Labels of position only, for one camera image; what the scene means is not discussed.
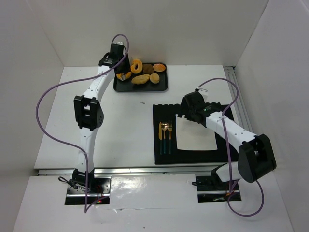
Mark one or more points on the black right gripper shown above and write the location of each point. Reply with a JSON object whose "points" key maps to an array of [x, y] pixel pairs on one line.
{"points": [[182, 110]]}

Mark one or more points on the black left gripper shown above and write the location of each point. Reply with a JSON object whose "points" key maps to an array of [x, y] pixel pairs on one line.
{"points": [[124, 68]]}

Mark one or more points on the orange glazed donut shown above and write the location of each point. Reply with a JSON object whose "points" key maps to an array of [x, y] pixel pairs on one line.
{"points": [[137, 66], [118, 75]]}

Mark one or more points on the stainless steel tongs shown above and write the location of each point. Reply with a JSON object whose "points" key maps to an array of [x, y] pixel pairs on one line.
{"points": [[125, 76]]}

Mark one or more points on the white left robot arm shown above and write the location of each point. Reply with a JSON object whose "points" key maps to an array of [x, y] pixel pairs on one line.
{"points": [[89, 114]]}

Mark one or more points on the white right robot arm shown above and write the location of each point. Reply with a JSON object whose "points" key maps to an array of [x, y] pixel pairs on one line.
{"points": [[255, 154]]}

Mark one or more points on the dark brown bread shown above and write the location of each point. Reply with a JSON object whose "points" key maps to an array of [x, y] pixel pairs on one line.
{"points": [[148, 69]]}

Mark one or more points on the oblong yellow bread roll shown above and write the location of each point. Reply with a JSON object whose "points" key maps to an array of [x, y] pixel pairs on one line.
{"points": [[140, 79]]}

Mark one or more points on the white square plate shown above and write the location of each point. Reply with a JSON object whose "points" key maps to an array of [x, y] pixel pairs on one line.
{"points": [[193, 136]]}

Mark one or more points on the black placemat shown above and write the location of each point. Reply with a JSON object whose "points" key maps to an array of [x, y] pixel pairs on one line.
{"points": [[166, 112]]}

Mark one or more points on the orange topped round bun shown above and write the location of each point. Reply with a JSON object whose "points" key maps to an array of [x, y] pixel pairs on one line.
{"points": [[159, 67]]}

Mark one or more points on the small yellow muffin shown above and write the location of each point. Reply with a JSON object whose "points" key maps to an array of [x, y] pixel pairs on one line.
{"points": [[155, 78]]}

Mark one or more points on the gold fork teal handle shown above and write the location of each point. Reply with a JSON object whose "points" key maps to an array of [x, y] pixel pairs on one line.
{"points": [[170, 127]]}

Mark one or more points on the gold spoon teal handle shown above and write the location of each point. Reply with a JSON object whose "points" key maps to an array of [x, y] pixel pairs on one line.
{"points": [[164, 127]]}

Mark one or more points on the gold knife teal handle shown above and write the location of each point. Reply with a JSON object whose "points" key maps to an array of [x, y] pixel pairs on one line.
{"points": [[160, 137]]}

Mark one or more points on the aluminium rail front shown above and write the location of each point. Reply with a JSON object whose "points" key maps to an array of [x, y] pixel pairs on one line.
{"points": [[134, 171]]}

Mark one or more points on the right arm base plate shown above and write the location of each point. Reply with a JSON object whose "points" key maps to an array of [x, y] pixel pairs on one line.
{"points": [[210, 185]]}

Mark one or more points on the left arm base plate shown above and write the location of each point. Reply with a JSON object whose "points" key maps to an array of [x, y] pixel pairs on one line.
{"points": [[100, 188]]}

